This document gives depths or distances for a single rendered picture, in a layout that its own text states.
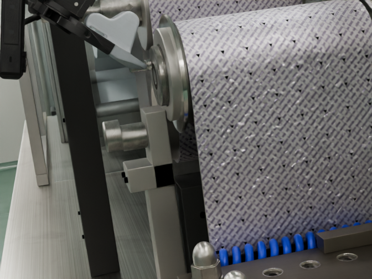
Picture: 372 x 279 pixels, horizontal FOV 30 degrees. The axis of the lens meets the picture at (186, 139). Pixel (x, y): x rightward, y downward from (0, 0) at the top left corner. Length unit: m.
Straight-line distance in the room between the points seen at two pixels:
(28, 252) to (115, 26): 0.65
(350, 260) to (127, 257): 0.55
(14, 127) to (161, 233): 5.55
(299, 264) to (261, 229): 0.08
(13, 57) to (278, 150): 0.33
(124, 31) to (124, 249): 0.56
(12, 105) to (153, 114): 5.55
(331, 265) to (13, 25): 0.46
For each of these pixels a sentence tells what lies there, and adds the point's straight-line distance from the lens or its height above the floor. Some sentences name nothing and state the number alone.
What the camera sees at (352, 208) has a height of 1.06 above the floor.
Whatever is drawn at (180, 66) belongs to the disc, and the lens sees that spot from 0.79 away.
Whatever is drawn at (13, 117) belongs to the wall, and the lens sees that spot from 6.42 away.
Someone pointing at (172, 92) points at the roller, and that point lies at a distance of 0.81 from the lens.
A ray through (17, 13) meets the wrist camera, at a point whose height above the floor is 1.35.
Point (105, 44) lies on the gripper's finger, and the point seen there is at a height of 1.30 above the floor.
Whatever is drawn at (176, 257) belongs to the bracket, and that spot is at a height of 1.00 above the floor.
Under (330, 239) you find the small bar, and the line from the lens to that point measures 0.83.
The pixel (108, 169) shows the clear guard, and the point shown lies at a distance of 1.87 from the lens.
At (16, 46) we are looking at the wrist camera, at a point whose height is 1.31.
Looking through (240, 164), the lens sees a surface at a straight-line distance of 0.84.
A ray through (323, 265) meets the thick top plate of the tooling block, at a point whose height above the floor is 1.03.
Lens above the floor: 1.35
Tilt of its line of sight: 12 degrees down
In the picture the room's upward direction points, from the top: 7 degrees counter-clockwise
